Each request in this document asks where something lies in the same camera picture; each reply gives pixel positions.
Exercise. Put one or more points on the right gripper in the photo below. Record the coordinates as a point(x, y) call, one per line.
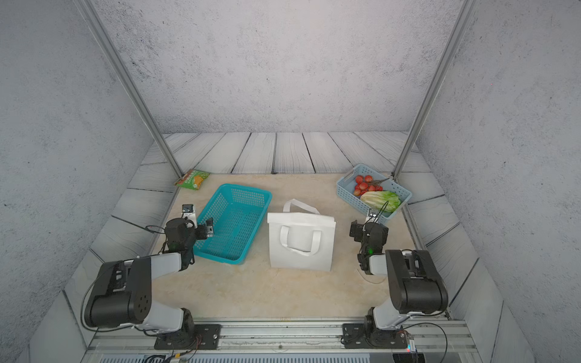
point(357, 228)

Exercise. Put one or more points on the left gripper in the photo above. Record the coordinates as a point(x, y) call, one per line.
point(203, 235)

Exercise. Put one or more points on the teal plastic basket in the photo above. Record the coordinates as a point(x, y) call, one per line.
point(237, 212)

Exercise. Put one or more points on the white insulated delivery bag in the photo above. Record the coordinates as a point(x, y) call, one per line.
point(300, 237)

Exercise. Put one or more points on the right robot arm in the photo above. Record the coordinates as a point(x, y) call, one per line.
point(415, 286)

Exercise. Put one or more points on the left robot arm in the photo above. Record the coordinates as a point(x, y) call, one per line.
point(121, 296)

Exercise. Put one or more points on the green lettuce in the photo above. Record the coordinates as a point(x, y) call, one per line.
point(385, 201)

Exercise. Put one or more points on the light blue plastic basket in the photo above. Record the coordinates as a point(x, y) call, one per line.
point(346, 184)

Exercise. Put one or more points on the red cherry tomato bunch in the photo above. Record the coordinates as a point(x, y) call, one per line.
point(365, 183)

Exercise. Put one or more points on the green snack packet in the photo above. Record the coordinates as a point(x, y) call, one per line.
point(192, 180)

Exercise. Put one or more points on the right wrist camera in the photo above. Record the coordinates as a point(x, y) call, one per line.
point(373, 215)

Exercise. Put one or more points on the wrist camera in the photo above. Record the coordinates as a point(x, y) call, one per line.
point(373, 215)
point(189, 214)

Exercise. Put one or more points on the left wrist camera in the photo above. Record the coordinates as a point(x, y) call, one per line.
point(189, 214)

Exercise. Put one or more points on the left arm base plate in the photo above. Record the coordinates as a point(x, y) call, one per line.
point(196, 336)

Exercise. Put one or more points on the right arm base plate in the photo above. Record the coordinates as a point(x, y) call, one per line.
point(358, 336)

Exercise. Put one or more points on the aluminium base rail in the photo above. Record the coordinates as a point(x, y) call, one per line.
point(431, 340)

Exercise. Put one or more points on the right aluminium frame post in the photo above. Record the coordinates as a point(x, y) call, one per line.
point(466, 11)

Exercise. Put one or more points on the aluminium frame post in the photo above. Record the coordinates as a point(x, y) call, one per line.
point(466, 11)
point(97, 28)

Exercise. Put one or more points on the left aluminium frame post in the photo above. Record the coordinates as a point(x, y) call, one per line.
point(97, 28)

